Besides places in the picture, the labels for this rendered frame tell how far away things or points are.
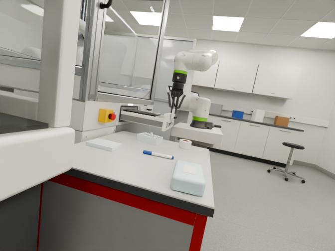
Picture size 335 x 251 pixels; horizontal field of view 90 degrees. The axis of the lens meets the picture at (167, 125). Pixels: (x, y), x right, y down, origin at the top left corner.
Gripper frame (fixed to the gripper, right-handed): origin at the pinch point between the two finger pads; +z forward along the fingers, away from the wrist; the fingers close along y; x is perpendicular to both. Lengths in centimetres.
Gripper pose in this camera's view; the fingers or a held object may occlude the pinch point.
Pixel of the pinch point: (173, 113)
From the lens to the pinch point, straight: 112.3
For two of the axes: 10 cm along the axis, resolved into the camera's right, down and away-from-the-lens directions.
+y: 9.6, 1.9, -2.0
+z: -1.7, 9.8, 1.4
